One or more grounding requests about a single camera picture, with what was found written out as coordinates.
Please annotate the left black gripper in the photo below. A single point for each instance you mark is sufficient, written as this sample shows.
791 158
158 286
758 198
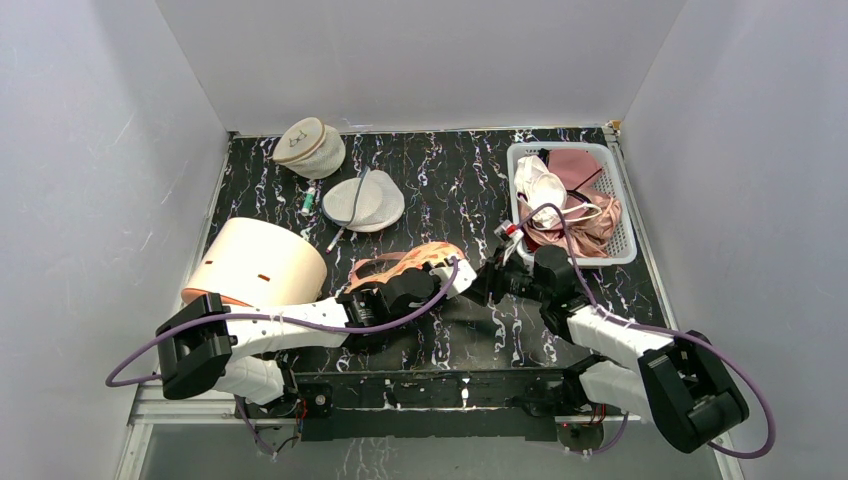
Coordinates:
439 274

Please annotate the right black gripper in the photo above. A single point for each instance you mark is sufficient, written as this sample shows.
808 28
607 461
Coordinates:
499 270

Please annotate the peach floral mesh laundry bag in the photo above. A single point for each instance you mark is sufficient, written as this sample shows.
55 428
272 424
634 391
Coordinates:
369 273

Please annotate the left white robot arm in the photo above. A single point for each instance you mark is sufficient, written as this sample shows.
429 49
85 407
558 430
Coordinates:
208 345

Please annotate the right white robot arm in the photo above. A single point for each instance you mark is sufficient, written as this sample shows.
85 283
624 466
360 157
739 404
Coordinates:
675 383

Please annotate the white bra in basket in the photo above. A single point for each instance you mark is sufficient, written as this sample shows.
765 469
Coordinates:
545 197

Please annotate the pink satin garment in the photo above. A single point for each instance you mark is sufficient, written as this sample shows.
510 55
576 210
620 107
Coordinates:
578 171

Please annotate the pink pen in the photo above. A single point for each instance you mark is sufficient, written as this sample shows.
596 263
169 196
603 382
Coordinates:
336 238

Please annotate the white plastic basket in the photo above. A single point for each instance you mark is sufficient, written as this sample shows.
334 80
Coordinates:
622 249

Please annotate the small green white tube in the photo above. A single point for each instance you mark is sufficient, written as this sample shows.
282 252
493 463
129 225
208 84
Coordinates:
308 201

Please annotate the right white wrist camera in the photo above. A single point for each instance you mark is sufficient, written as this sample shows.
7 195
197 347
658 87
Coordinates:
511 236

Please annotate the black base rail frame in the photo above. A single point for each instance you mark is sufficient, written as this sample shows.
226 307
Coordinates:
527 403

